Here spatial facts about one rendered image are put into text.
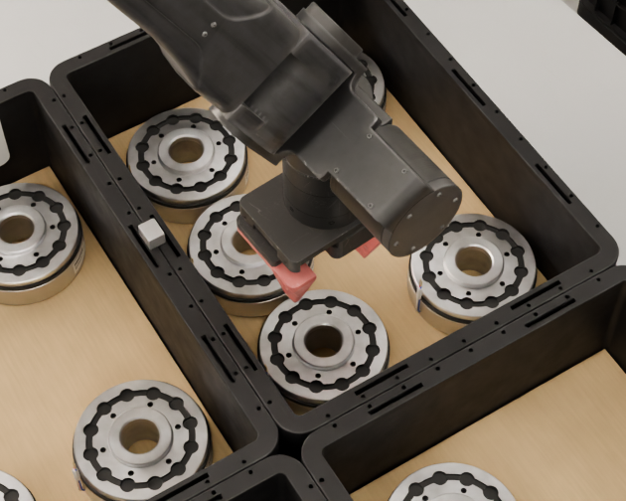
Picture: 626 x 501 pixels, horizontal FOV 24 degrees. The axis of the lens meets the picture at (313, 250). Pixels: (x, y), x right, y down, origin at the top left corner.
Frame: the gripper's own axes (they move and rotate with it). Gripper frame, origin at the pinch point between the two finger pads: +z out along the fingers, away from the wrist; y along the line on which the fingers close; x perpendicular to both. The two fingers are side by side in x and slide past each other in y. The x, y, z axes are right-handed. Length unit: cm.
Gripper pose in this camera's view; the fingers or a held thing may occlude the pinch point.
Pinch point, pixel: (325, 266)
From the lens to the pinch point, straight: 104.7
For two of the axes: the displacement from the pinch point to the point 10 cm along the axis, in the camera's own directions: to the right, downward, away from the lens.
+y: 8.0, -5.1, 3.3
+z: 0.1, 5.5, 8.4
